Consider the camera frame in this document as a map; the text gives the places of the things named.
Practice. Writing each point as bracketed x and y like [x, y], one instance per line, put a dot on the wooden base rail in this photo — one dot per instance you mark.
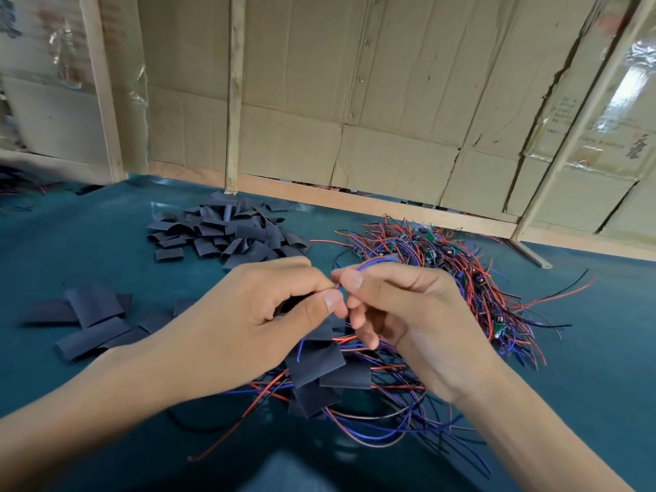
[358, 202]

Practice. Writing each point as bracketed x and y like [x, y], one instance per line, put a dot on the person's grey trouser leg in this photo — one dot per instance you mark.
[294, 473]

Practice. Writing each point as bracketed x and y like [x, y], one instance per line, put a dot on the slanted wooden frame post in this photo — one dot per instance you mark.
[579, 122]

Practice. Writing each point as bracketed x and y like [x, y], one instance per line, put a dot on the thin wooden frame post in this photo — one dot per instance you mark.
[235, 92]

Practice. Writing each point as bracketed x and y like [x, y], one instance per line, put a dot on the thick wooden frame post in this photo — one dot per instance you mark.
[102, 87]

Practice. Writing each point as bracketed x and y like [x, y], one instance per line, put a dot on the black heat shrink tube piece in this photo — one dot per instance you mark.
[291, 304]

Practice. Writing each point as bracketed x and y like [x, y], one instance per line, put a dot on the small scatter of black sleeves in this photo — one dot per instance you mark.
[95, 315]

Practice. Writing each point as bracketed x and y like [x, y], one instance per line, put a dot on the large pile of black sleeves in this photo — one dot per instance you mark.
[230, 233]

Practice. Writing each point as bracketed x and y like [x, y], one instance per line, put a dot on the person's left forearm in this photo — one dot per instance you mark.
[77, 420]

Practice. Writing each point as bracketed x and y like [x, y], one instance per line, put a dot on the small black flat object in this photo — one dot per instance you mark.
[89, 190]

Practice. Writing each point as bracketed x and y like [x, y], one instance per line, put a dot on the person's right forearm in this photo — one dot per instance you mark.
[533, 435]

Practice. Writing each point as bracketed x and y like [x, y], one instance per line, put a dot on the person's right thumb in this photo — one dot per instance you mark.
[379, 292]

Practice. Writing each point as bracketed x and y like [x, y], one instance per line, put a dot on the person's right hand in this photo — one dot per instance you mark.
[435, 333]

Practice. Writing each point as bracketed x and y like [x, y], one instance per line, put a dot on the person's left hand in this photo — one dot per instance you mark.
[220, 333]

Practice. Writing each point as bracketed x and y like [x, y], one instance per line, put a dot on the person's left thumb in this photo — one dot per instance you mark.
[312, 312]

